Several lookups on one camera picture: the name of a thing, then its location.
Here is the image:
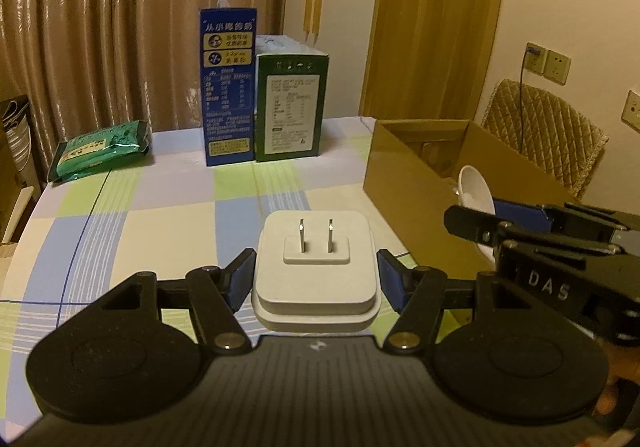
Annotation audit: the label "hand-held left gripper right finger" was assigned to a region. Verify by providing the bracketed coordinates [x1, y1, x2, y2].
[375, 248, 526, 355]

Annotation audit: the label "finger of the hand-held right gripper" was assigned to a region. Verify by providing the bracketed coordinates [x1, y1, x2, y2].
[492, 198, 632, 234]
[444, 205, 626, 255]

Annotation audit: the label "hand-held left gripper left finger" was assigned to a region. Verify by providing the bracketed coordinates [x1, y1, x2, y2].
[97, 247, 258, 355]

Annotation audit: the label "white plastic spoon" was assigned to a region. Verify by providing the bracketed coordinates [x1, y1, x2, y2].
[457, 164, 497, 260]

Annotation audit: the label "brown cardboard box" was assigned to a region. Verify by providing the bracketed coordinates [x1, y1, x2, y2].
[362, 119, 583, 273]

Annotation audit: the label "white charger adapter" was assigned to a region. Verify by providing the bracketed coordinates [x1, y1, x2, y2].
[251, 210, 382, 334]

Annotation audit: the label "checkered cloth desktop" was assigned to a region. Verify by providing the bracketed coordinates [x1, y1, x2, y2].
[0, 116, 501, 403]

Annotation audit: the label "quilted chair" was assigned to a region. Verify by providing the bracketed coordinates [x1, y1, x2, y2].
[481, 79, 610, 200]

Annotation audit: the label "dark green carton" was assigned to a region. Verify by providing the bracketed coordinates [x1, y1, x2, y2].
[255, 52, 332, 162]

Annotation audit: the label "tall blue carton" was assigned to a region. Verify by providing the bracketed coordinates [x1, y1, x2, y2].
[199, 6, 260, 168]

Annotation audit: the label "green plastic packet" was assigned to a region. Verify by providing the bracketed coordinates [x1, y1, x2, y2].
[52, 121, 151, 184]

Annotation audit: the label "stacked white buckets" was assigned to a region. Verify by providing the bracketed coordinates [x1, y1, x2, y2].
[0, 94, 32, 188]

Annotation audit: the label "beige curtain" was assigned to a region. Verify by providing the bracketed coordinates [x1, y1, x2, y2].
[0, 0, 293, 162]

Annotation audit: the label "thin dark wall cable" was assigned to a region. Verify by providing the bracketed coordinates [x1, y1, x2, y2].
[517, 54, 533, 152]

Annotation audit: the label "cream wall socket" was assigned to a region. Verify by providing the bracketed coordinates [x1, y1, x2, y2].
[544, 49, 572, 85]
[621, 89, 640, 132]

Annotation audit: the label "wall socket with plug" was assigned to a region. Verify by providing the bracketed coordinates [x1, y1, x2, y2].
[525, 42, 546, 75]

